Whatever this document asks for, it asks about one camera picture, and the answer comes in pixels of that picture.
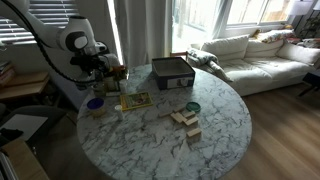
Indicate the green house plant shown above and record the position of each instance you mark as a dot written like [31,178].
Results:
[311,26]

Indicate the white shade floor lamp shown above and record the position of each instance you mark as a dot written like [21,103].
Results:
[298,6]

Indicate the white sectional sofa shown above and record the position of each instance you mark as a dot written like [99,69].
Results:
[266,70]

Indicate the grey folded blanket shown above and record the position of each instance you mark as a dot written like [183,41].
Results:
[200,56]

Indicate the blue bowl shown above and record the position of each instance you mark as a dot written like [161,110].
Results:
[95,103]

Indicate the black coffee table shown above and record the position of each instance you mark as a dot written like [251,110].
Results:
[313,80]

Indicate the white sheer curtain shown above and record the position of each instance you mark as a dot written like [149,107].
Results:
[143,26]

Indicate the red cap sauce bottle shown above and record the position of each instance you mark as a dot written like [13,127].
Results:
[123,71]
[116,71]

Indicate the wooden desk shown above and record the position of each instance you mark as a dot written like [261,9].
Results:
[23,83]

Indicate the white flat board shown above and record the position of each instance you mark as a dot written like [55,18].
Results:
[23,125]

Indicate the navy open cardboard box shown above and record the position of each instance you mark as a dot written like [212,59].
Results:
[173,71]

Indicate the brown cardboard box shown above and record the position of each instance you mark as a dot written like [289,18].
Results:
[23,163]

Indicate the stack of books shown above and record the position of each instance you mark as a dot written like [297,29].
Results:
[6,75]

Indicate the yellow picture book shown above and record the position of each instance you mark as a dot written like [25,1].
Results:
[136,101]

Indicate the wooden chair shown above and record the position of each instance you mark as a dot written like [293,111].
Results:
[178,53]

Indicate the white window blinds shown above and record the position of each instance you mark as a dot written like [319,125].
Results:
[56,10]

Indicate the small white pill bottle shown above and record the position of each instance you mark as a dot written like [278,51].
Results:
[118,112]

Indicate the white window frame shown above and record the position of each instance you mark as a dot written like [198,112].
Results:
[240,28]

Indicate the floral sofa pillow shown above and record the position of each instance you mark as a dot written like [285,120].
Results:
[275,36]

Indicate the green round lid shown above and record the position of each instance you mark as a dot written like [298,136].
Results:
[193,106]

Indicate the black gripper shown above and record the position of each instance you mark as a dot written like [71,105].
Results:
[96,63]

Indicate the patterned sofa pillow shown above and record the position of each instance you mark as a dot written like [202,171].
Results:
[308,43]

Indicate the small wooden block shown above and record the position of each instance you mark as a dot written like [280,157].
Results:
[178,117]
[191,120]
[179,108]
[188,114]
[194,132]
[165,113]

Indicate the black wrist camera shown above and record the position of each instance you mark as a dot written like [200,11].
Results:
[77,61]

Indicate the black cloth item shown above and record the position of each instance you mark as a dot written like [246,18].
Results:
[10,134]

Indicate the white cap bottle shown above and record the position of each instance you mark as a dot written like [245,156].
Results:
[123,86]

